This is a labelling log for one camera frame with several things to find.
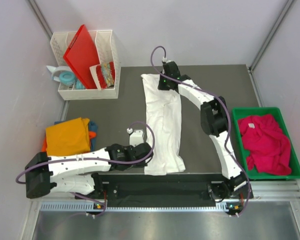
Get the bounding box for white t shirt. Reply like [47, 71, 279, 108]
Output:
[141, 74, 186, 176]

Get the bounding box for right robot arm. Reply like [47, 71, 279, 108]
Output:
[158, 58, 247, 199]

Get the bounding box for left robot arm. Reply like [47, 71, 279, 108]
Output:
[24, 142, 154, 199]

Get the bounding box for red patterned booklet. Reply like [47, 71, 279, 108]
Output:
[89, 61, 116, 91]

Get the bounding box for white file organizer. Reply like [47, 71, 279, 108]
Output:
[50, 30, 121, 101]

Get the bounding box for red plastic folder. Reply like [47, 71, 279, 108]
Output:
[63, 24, 100, 89]

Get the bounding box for light blue headphones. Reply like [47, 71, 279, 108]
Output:
[46, 65, 86, 90]

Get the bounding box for pink t shirt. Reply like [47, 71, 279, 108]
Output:
[237, 114, 292, 176]

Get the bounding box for green plastic bin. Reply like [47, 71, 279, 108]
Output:
[232, 107, 300, 180]

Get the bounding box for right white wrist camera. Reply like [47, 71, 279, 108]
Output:
[162, 57, 171, 64]

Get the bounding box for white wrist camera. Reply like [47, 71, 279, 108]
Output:
[162, 57, 171, 64]
[126, 127, 145, 147]

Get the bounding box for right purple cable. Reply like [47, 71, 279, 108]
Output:
[150, 45, 252, 216]

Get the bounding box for purple cable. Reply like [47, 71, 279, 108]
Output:
[150, 45, 252, 216]
[15, 121, 156, 216]

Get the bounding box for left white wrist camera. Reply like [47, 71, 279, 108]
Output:
[126, 127, 145, 147]

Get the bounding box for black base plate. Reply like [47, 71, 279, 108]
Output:
[86, 173, 251, 200]

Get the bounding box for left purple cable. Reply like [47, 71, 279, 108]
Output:
[15, 121, 156, 216]

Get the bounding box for white cable duct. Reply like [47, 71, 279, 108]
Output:
[40, 201, 239, 213]

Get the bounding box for aluminium frame rail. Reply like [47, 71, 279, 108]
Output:
[248, 0, 296, 74]

